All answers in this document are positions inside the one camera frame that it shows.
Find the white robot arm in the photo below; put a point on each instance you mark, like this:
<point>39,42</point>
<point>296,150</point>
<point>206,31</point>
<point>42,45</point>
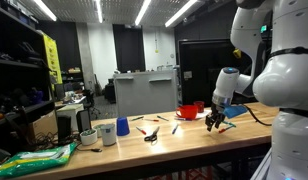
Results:
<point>274,34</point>

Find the green capped marker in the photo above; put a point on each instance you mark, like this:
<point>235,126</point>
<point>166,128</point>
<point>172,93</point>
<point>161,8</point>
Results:
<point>160,117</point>

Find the white mug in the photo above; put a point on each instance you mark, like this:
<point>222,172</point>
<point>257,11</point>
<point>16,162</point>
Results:
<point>108,134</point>

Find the black shelving unit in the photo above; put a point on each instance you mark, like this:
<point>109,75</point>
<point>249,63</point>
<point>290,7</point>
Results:
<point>25,86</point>

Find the teal marker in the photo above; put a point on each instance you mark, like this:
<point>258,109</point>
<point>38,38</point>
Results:
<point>229,123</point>

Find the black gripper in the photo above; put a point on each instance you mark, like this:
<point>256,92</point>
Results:
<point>215,118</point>

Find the black handled scissors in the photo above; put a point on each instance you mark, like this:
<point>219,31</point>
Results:
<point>153,136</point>

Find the green wipes packet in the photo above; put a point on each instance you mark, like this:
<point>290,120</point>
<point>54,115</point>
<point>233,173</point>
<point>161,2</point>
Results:
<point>24,163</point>

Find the blue plastic cup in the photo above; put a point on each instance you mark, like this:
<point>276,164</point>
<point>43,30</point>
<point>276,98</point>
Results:
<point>122,126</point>

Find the black speaker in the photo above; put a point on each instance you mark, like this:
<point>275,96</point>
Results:
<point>83,120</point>

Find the small red marker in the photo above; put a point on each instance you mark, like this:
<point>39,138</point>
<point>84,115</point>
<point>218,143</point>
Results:
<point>153,120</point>

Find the white planter pot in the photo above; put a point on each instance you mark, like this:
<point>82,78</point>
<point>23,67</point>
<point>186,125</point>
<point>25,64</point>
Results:
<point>88,137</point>

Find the red capped marker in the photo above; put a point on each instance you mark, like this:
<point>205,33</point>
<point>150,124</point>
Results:
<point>141,130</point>

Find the grey metal cabinet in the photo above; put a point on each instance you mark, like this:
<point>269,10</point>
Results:
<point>146,92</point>

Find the red ceramic mug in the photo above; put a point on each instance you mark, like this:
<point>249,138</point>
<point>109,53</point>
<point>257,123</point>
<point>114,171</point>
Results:
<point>200,106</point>

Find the red marker with white body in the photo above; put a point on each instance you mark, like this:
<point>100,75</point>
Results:
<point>225,129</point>

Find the dark green marker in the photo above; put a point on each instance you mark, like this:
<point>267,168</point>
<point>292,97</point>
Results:
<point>137,118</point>

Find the red plastic bowl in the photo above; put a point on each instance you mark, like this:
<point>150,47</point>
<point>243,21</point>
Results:
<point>187,111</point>

